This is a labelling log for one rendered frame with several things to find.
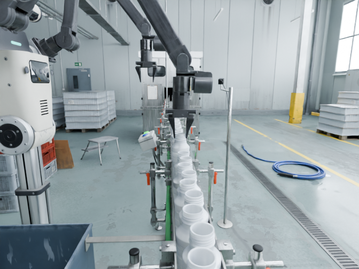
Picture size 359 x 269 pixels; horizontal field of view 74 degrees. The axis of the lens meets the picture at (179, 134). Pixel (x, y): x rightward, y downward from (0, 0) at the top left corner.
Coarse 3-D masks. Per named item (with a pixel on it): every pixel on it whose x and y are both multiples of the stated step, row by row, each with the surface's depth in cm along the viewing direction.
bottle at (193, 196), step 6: (186, 192) 48; (192, 192) 49; (198, 192) 48; (186, 198) 46; (192, 198) 45; (198, 198) 46; (204, 210) 47; (180, 216) 47; (204, 216) 46; (180, 222) 47
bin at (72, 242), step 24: (0, 240) 74; (24, 240) 75; (48, 240) 75; (72, 240) 75; (96, 240) 69; (120, 240) 69; (144, 240) 69; (0, 264) 76; (24, 264) 76; (48, 264) 77; (72, 264) 60
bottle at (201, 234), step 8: (192, 224) 37; (200, 224) 37; (208, 224) 37; (192, 232) 35; (200, 232) 37; (208, 232) 37; (192, 240) 35; (200, 240) 34; (208, 240) 34; (192, 248) 35; (184, 256) 36; (216, 256) 35; (184, 264) 35
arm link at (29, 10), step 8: (0, 0) 66; (8, 0) 66; (16, 0) 67; (24, 0) 68; (32, 0) 70; (0, 8) 66; (8, 8) 66; (24, 8) 70; (32, 8) 72; (0, 16) 66; (8, 16) 67; (0, 24) 67; (8, 24) 69
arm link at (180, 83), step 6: (174, 78) 75; (180, 78) 74; (186, 78) 75; (192, 78) 76; (174, 84) 76; (180, 84) 75; (186, 84) 75; (192, 84) 76; (174, 90) 76; (180, 90) 75; (186, 90) 76
